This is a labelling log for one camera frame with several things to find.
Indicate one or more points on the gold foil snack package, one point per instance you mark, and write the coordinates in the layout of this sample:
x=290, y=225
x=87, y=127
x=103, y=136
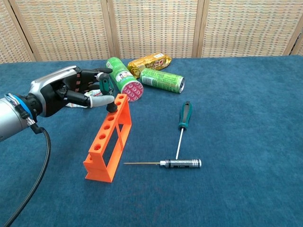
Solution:
x=151, y=62

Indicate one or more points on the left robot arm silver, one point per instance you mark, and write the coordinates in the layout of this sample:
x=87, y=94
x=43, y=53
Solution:
x=11, y=118

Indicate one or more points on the white snack bag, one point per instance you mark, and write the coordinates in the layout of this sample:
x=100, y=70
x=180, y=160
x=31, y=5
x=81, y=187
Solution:
x=95, y=93

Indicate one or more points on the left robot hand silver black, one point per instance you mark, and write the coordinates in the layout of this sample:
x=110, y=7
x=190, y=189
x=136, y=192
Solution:
x=49, y=94

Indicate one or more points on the orange tool rack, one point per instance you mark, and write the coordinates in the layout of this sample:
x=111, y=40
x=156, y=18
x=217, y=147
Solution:
x=116, y=132

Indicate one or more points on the black metal precision screwdriver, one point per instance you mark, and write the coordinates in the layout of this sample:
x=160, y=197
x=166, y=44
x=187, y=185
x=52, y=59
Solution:
x=182, y=163

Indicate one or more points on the green chip canister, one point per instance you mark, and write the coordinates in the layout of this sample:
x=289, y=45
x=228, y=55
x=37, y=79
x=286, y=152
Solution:
x=122, y=75

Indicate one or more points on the small green black screwdriver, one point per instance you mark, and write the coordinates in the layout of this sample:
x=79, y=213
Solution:
x=105, y=86

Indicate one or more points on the woven wooden folding screen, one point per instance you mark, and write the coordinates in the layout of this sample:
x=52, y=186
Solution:
x=154, y=23

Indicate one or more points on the blue table cloth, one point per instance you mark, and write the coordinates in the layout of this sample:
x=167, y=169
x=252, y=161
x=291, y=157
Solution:
x=236, y=165

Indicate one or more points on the green drink can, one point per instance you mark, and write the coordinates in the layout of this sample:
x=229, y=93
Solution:
x=162, y=80

